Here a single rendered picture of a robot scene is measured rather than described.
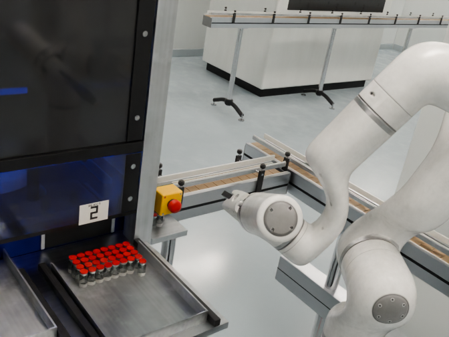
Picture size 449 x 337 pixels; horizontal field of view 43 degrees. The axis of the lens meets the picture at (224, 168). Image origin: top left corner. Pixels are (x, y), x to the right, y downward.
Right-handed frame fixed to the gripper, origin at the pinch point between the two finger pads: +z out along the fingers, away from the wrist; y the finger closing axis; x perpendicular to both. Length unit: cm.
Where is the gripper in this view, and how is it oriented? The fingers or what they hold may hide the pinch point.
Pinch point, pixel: (239, 208)
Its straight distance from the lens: 128.2
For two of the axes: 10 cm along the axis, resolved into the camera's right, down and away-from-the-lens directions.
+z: -2.0, 0.2, 9.8
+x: 6.2, -7.7, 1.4
